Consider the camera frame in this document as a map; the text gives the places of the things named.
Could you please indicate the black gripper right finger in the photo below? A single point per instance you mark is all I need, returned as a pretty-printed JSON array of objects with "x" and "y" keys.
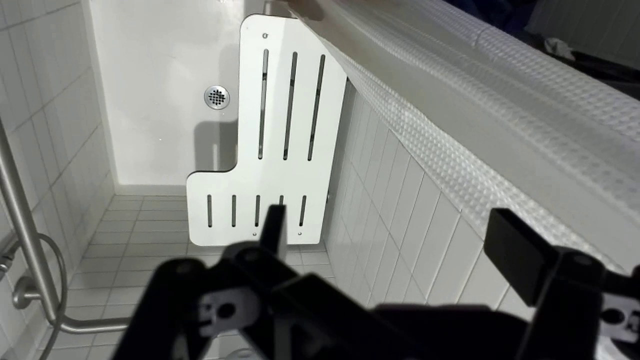
[{"x": 526, "y": 266}]

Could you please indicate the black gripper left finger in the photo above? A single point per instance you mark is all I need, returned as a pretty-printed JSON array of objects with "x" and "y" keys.
[{"x": 167, "y": 300}]

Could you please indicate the white textured shower curtain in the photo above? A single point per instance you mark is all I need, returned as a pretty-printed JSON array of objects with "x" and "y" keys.
[{"x": 500, "y": 101}]

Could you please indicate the L-shaped metal grab bar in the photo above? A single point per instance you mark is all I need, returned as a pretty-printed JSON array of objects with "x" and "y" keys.
[{"x": 28, "y": 233}]

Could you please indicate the white slotted shower seat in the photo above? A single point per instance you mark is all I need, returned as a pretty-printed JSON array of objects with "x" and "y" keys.
[{"x": 276, "y": 180}]

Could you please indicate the round metal floor drain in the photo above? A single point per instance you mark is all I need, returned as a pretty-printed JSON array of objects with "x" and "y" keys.
[{"x": 216, "y": 96}]

